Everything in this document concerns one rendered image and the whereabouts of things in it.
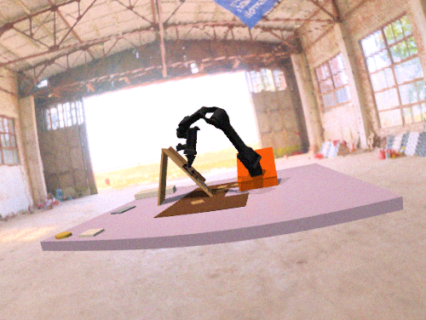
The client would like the grey flat rectangular tile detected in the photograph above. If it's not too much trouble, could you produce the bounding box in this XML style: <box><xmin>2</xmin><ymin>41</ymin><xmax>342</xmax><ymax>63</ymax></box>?
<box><xmin>111</xmin><ymin>205</ymin><xmax>136</xmax><ymax>214</ymax></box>

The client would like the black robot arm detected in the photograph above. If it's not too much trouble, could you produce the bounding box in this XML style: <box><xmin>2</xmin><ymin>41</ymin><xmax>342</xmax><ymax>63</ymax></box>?
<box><xmin>176</xmin><ymin>106</ymin><xmax>262</xmax><ymax>177</ymax></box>

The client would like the yellow round disc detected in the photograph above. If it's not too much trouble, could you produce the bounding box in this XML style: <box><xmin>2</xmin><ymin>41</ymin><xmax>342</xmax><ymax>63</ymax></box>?
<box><xmin>55</xmin><ymin>231</ymin><xmax>72</xmax><ymax>240</ymax></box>

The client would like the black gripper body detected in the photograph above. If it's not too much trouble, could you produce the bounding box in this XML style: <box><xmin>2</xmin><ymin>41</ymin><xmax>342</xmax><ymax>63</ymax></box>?
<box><xmin>183</xmin><ymin>139</ymin><xmax>197</xmax><ymax>156</ymax></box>

